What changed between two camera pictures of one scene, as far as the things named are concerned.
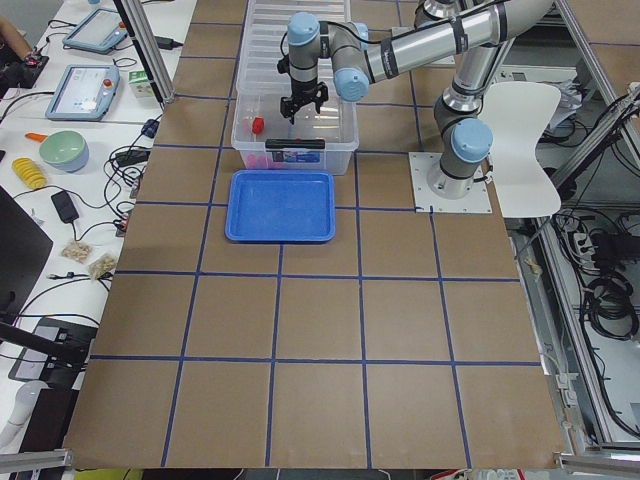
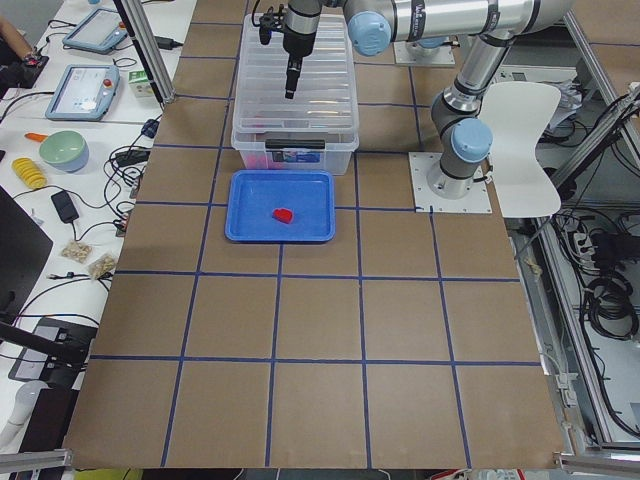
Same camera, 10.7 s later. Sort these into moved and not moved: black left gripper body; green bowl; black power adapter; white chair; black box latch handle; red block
Moved: black left gripper body; red block
Not moved: black power adapter; white chair; black box latch handle; green bowl
